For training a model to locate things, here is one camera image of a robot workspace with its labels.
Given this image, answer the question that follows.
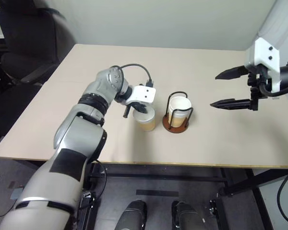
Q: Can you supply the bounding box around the black office chair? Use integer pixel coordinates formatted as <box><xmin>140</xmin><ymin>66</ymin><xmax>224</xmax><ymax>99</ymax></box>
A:
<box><xmin>0</xmin><ymin>0</ymin><xmax>76</xmax><ymax>101</ymax></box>

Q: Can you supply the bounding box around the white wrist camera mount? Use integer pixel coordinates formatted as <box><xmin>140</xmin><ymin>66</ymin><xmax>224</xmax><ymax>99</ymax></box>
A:
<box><xmin>128</xmin><ymin>86</ymin><xmax>157</xmax><ymax>104</ymax></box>
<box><xmin>244</xmin><ymin>37</ymin><xmax>282</xmax><ymax>93</ymax></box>

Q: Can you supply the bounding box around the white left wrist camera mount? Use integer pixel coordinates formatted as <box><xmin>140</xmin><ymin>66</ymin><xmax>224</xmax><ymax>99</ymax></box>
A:
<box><xmin>128</xmin><ymin>86</ymin><xmax>157</xmax><ymax>104</ymax></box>

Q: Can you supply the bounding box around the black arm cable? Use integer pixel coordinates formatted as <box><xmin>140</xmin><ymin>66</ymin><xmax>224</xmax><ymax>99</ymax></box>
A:
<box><xmin>121</xmin><ymin>63</ymin><xmax>154</xmax><ymax>88</ymax></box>
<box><xmin>258</xmin><ymin>81</ymin><xmax>288</xmax><ymax>98</ymax></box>

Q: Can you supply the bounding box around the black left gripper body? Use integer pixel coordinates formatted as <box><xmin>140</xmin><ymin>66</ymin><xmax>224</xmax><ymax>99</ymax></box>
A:
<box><xmin>128</xmin><ymin>102</ymin><xmax>147</xmax><ymax>109</ymax></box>

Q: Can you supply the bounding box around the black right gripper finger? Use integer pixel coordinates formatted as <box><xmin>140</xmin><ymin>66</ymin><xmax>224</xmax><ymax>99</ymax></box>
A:
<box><xmin>210</xmin><ymin>97</ymin><xmax>252</xmax><ymax>110</ymax></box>
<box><xmin>215</xmin><ymin>66</ymin><xmax>249</xmax><ymax>80</ymax></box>

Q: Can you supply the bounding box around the dark glossy rounded foot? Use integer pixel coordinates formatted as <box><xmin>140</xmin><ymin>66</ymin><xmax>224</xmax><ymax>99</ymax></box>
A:
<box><xmin>171</xmin><ymin>200</ymin><xmax>207</xmax><ymax>230</ymax></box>
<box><xmin>115</xmin><ymin>200</ymin><xmax>148</xmax><ymax>230</ymax></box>

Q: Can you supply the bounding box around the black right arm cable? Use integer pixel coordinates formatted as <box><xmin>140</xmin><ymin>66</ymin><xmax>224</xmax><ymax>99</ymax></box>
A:
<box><xmin>258</xmin><ymin>81</ymin><xmax>288</xmax><ymax>98</ymax></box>

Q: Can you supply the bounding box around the black metal table frame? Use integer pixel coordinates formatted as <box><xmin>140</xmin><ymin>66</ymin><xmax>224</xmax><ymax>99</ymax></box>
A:
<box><xmin>83</xmin><ymin>163</ymin><xmax>288</xmax><ymax>230</ymax></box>

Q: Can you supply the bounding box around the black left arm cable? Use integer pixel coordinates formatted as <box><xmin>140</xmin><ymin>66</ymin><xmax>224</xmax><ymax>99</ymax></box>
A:
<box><xmin>121</xmin><ymin>63</ymin><xmax>154</xmax><ymax>88</ymax></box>

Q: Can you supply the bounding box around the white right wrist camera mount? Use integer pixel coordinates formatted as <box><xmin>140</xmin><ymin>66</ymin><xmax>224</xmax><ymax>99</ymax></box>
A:
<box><xmin>244</xmin><ymin>37</ymin><xmax>282</xmax><ymax>93</ymax></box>

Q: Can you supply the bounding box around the small grey floor pad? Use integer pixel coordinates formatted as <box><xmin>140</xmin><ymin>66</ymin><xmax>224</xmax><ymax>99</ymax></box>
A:
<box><xmin>11</xmin><ymin>188</ymin><xmax>24</xmax><ymax>201</ymax></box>

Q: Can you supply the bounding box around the black wire cup holder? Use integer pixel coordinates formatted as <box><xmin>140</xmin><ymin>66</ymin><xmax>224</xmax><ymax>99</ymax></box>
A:
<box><xmin>162</xmin><ymin>91</ymin><xmax>194</xmax><ymax>134</ymax></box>

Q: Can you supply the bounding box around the translucent plastic cup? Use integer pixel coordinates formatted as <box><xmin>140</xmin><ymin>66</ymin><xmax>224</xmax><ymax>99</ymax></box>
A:
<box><xmin>132</xmin><ymin>107</ymin><xmax>156</xmax><ymax>132</ymax></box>

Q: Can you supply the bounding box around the black cable loop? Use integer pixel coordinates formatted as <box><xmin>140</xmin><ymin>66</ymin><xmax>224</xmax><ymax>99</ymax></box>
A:
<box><xmin>277</xmin><ymin>167</ymin><xmax>288</xmax><ymax>223</ymax></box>

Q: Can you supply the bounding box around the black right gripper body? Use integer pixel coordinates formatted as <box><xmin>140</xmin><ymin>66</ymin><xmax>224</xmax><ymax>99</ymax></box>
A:
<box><xmin>246</xmin><ymin>64</ymin><xmax>273</xmax><ymax>111</ymax></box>

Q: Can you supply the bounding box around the black floor tape strip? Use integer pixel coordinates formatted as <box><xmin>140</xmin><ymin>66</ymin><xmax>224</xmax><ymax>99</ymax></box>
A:
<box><xmin>136</xmin><ymin>189</ymin><xmax>180</xmax><ymax>197</ymax></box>

